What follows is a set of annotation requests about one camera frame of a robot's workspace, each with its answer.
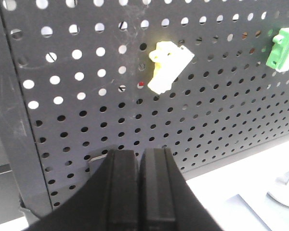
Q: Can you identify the yellow rotary switch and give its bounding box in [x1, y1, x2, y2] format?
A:
[147, 41, 195, 94]

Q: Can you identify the black perforated pegboard panel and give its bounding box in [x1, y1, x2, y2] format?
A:
[0, 0, 289, 217]

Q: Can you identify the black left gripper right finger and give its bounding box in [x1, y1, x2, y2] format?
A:
[139, 148, 221, 231]

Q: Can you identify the green rotary switch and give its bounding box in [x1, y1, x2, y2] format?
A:
[266, 27, 289, 72]

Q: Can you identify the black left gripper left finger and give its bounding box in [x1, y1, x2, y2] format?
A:
[27, 150, 138, 231]

